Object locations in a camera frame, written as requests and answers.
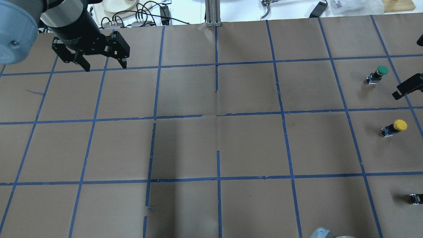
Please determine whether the yellow push button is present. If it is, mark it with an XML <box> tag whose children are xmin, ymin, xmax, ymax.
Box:
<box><xmin>380</xmin><ymin>119</ymin><xmax>408</xmax><ymax>138</ymax></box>

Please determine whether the green push button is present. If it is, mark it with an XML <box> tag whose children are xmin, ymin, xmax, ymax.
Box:
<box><xmin>366</xmin><ymin>66</ymin><xmax>389</xmax><ymax>85</ymax></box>

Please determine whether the red push button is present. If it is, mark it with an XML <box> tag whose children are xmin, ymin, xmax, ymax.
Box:
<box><xmin>409</xmin><ymin>193</ymin><xmax>423</xmax><ymax>205</ymax></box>

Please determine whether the beige plate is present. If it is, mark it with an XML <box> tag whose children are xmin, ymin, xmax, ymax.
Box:
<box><xmin>101</xmin><ymin>0</ymin><xmax>139</xmax><ymax>13</ymax></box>

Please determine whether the clear plastic bag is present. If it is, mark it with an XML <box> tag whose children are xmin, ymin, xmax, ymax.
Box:
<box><xmin>328</xmin><ymin>0</ymin><xmax>385</xmax><ymax>16</ymax></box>

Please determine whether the black power adapter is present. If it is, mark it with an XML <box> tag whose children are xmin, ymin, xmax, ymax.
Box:
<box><xmin>309</xmin><ymin>0</ymin><xmax>328</xmax><ymax>18</ymax></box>

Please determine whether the aluminium frame post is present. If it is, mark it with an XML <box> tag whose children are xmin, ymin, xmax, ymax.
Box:
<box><xmin>205</xmin><ymin>0</ymin><xmax>222</xmax><ymax>27</ymax></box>

